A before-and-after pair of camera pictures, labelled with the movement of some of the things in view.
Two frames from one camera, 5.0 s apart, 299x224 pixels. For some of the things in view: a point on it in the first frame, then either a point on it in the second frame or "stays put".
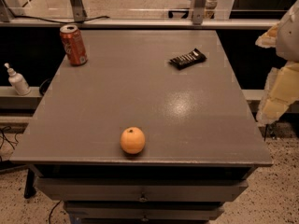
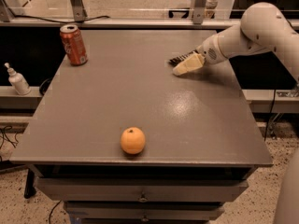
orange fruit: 133,140 stays put
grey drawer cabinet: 154,127 stays put
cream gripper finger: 281,91 -> 212,51
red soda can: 74,45 stays put
